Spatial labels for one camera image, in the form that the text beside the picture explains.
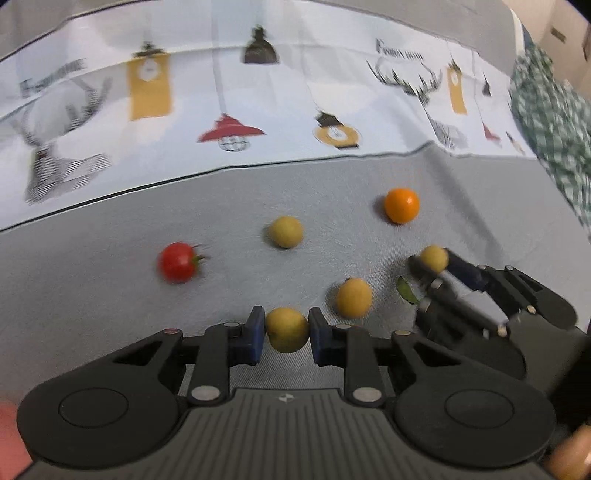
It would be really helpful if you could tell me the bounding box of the grey printed sofa cover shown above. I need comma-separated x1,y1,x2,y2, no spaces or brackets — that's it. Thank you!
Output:
1,1,590,401

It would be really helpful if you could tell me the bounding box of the pink round plate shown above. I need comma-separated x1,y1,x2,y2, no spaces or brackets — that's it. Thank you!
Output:
0,400,31,480

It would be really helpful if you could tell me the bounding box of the small orange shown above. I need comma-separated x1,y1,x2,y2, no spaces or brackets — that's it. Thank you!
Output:
384,188,421,225

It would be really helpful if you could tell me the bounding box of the green checkered cloth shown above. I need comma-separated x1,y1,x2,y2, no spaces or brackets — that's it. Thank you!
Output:
509,45,590,231

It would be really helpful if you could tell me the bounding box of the green-yellow longan top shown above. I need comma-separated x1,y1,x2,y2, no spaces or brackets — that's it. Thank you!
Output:
269,216,304,249

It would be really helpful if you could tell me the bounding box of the red cherry tomato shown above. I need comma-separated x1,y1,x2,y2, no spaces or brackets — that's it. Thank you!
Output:
157,242,205,283

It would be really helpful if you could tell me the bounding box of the small green leaf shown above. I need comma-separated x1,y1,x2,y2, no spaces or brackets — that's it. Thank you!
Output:
396,276,420,305

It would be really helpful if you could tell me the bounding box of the person's hand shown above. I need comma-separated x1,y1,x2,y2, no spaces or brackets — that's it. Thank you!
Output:
543,424,591,480

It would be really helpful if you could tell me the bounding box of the green-yellow longan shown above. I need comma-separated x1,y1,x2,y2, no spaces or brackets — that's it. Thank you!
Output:
335,278,373,319
419,244,449,273
266,307,308,354
269,216,304,249

